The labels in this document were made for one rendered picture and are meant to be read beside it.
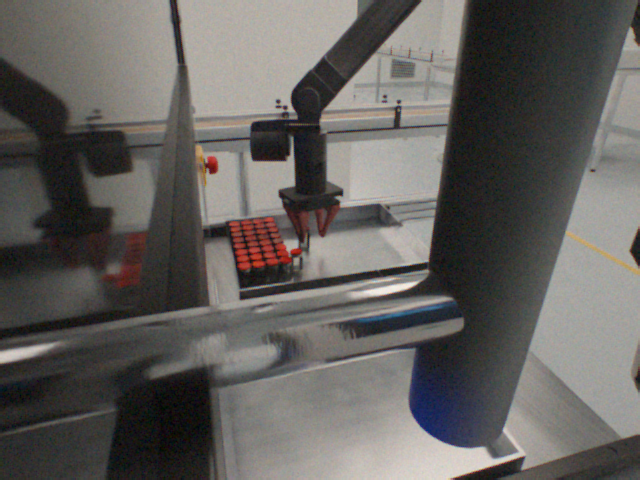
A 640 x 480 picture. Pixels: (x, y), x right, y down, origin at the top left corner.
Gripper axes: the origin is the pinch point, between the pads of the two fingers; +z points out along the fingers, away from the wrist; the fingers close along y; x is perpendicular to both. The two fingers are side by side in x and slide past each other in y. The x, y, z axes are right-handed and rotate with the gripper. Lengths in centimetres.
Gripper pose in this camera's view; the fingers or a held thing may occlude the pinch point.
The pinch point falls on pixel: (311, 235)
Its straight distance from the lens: 78.3
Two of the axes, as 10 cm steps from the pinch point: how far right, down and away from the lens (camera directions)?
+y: -8.6, 2.4, -4.5
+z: 0.1, 8.9, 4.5
